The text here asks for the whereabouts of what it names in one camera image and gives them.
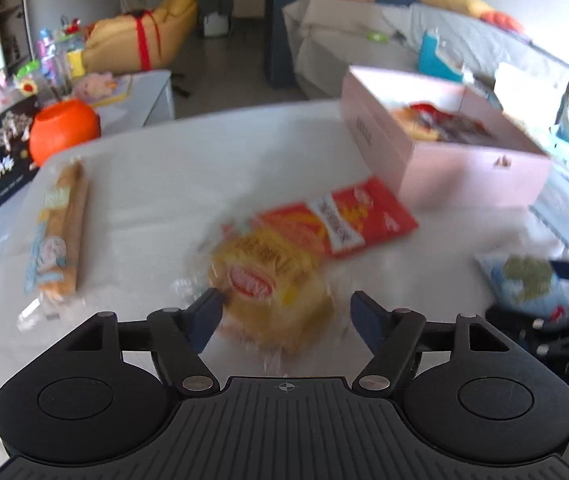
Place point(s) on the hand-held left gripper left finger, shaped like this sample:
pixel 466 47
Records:
pixel 205 317

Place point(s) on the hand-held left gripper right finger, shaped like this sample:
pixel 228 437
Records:
pixel 367 317

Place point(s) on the blue seaweed snack packet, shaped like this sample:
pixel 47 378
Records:
pixel 524 280

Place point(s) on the round bread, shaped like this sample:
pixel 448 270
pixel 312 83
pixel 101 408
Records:
pixel 264 290

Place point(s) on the pink cardboard box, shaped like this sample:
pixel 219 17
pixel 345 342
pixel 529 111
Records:
pixel 464 175

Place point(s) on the light blue white packet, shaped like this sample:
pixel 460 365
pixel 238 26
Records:
pixel 564 210

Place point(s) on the red orange snack packet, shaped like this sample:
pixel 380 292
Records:
pixel 344 215

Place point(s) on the long bread stick packet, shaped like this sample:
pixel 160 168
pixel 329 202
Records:
pixel 59 240

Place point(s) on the clear jerky packet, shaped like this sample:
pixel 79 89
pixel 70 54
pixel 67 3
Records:
pixel 467 130

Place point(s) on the white paper bag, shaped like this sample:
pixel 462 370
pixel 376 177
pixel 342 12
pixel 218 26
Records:
pixel 529 90

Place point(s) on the yellow rice cracker packet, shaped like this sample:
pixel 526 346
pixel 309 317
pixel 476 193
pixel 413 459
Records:
pixel 414 127

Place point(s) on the low white table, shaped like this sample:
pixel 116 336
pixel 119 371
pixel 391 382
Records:
pixel 149 95

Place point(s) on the orange pumpkin container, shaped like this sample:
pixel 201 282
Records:
pixel 62 130

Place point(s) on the pale book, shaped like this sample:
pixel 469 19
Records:
pixel 114 91

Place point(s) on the teal cardboard box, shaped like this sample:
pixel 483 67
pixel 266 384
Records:
pixel 434 60

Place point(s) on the pink plush toy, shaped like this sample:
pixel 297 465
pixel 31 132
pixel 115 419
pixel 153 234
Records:
pixel 95 85

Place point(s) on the orange plush cushion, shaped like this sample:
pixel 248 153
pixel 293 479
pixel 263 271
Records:
pixel 504 21

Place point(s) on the grey sofa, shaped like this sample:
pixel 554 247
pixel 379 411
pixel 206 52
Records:
pixel 344 50

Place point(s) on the small green packet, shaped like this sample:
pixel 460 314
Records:
pixel 378 37

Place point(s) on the yellow plush with red ribbon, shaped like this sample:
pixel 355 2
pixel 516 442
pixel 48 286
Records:
pixel 129 40

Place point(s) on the yellow pillow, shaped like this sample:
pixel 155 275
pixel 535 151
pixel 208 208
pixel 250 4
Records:
pixel 452 0

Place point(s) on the clear plastic bottle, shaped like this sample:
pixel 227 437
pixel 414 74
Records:
pixel 50 62

